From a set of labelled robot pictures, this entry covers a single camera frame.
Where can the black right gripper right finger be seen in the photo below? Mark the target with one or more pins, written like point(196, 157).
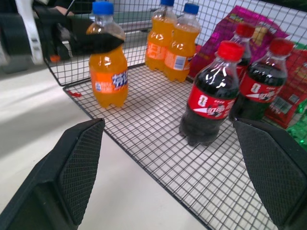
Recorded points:
point(275, 167)

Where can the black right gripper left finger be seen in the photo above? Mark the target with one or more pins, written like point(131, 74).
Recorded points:
point(60, 172)

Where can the red snack bag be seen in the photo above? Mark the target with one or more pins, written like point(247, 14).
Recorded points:
point(297, 83)

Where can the orange soda bottle blue cap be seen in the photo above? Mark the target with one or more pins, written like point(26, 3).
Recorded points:
point(180, 48)
point(156, 48)
point(108, 72)

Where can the magenta snack bag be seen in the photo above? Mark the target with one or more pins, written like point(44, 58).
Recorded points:
point(216, 36)

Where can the green snack bag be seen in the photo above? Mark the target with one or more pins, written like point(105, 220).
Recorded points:
point(299, 130)

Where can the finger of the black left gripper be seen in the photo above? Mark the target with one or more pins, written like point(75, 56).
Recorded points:
point(80, 26)
point(96, 44)

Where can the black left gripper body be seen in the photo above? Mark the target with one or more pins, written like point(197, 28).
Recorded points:
point(55, 33)

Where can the cola bottle red cap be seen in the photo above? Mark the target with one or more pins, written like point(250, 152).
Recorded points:
point(211, 100)
point(263, 91)
point(244, 30)

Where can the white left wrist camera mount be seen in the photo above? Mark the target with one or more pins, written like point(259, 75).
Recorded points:
point(30, 33)

